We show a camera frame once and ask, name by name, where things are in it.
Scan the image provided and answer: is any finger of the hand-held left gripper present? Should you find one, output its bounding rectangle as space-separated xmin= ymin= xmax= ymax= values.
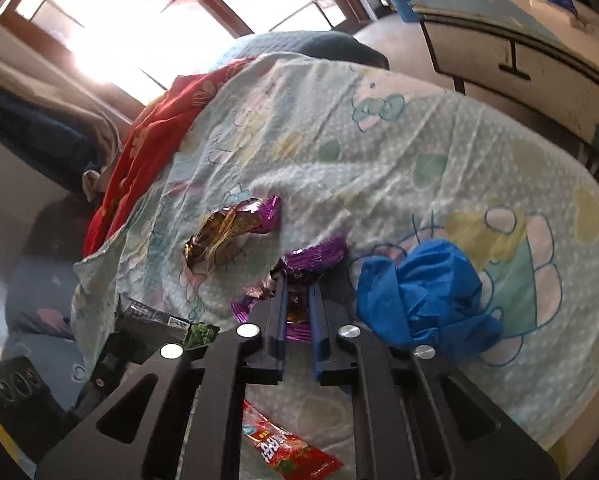
xmin=78 ymin=349 xmax=133 ymax=417

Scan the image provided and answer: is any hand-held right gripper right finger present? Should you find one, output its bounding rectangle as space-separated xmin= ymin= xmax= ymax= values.
xmin=309 ymin=284 xmax=561 ymax=480

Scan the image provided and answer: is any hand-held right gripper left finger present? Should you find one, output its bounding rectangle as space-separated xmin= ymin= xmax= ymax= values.
xmin=34 ymin=259 xmax=289 ymax=480

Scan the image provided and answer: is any dark snack packet green print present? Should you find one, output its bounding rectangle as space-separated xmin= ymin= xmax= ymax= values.
xmin=114 ymin=294 xmax=221 ymax=362

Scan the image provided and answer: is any red snack packet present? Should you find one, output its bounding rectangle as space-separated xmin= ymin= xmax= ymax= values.
xmin=242 ymin=400 xmax=344 ymax=480

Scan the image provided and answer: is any blue plastic bag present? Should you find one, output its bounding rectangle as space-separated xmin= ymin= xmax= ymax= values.
xmin=354 ymin=239 xmax=503 ymax=357

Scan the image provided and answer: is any brown and purple snack wrapper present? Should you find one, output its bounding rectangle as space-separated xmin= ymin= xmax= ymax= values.
xmin=182 ymin=195 xmax=283 ymax=274

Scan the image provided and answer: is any grey-blue printed pillow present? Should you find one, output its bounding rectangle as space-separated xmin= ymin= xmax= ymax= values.
xmin=2 ymin=255 xmax=88 ymax=361

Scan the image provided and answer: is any red flower-print blanket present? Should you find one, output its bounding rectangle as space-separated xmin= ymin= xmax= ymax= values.
xmin=84 ymin=57 xmax=254 ymax=262

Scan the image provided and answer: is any cat-print bed sheet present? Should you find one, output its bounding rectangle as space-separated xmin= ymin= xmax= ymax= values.
xmin=72 ymin=52 xmax=599 ymax=480

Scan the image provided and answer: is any blue and beige curtain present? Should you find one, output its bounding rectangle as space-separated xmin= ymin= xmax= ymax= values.
xmin=0 ymin=50 xmax=126 ymax=197

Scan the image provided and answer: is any blue pillow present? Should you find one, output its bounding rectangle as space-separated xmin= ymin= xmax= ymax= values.
xmin=220 ymin=30 xmax=391 ymax=70

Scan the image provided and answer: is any wooden-framed window door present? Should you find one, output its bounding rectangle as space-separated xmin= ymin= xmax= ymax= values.
xmin=0 ymin=0 xmax=371 ymax=117

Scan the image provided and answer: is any small blue lidded bin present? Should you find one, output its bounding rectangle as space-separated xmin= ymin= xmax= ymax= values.
xmin=387 ymin=0 xmax=431 ymax=24

